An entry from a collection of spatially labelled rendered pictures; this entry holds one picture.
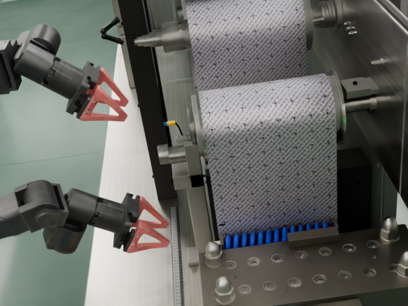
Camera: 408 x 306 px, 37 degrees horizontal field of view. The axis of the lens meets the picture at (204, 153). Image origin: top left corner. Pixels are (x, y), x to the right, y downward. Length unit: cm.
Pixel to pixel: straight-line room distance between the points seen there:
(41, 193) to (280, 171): 43
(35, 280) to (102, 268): 147
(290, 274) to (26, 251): 206
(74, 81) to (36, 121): 310
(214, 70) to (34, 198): 45
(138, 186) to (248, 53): 54
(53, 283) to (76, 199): 169
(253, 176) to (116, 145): 77
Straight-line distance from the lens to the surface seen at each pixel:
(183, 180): 122
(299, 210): 120
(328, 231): 118
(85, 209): 114
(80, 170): 351
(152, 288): 133
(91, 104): 107
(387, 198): 126
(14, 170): 370
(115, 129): 193
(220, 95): 110
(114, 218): 115
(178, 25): 131
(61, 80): 108
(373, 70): 117
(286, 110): 109
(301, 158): 113
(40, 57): 108
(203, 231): 131
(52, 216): 111
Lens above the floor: 181
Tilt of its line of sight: 32 degrees down
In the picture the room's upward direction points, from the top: 8 degrees counter-clockwise
